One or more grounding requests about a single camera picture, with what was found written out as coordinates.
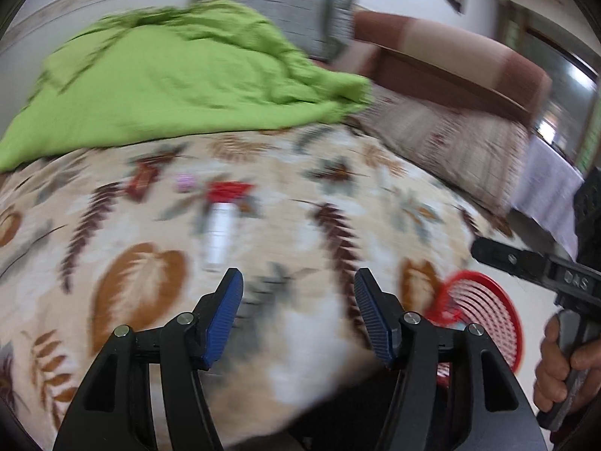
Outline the red plastic basket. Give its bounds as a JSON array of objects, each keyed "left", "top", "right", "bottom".
[{"left": 425, "top": 270, "right": 524, "bottom": 388}]

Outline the green quilt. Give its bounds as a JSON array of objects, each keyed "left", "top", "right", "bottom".
[{"left": 0, "top": 0, "right": 374, "bottom": 174}]

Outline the grey quilted pillow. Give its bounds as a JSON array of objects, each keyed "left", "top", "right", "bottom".
[{"left": 188, "top": 0, "right": 358, "bottom": 62}]

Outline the person's right hand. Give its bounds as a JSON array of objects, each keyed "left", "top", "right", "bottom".
[{"left": 534, "top": 316, "right": 601, "bottom": 413}]

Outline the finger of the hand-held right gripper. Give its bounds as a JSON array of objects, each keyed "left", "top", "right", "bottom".
[{"left": 471, "top": 237, "right": 564, "bottom": 287}]

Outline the dark framed window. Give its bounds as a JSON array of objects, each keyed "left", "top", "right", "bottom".
[{"left": 498, "top": 0, "right": 601, "bottom": 170}]

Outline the brown candy wrapper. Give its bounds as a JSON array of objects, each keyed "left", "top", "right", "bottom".
[{"left": 124, "top": 162, "right": 160, "bottom": 200}]

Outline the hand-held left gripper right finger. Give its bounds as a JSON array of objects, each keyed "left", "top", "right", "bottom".
[{"left": 353, "top": 268, "right": 550, "bottom": 451}]

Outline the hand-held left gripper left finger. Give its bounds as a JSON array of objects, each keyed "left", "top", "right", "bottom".
[{"left": 53, "top": 268, "right": 245, "bottom": 451}]

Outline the white table cloth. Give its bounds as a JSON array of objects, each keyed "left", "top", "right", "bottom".
[{"left": 509, "top": 136, "right": 585, "bottom": 259}]

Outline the brown padded headboard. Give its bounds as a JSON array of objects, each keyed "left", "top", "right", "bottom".
[{"left": 329, "top": 9, "right": 552, "bottom": 127}]

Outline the leaf print blanket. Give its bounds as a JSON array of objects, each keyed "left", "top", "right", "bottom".
[{"left": 0, "top": 124, "right": 508, "bottom": 451}]

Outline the red foil wrapper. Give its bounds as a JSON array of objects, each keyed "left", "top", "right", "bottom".
[{"left": 207, "top": 182, "right": 254, "bottom": 203}]

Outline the striped beige pillow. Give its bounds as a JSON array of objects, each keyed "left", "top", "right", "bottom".
[{"left": 343, "top": 89, "right": 531, "bottom": 219}]

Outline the person's black lace clothing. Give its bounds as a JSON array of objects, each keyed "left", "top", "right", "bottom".
[{"left": 570, "top": 166, "right": 601, "bottom": 268}]

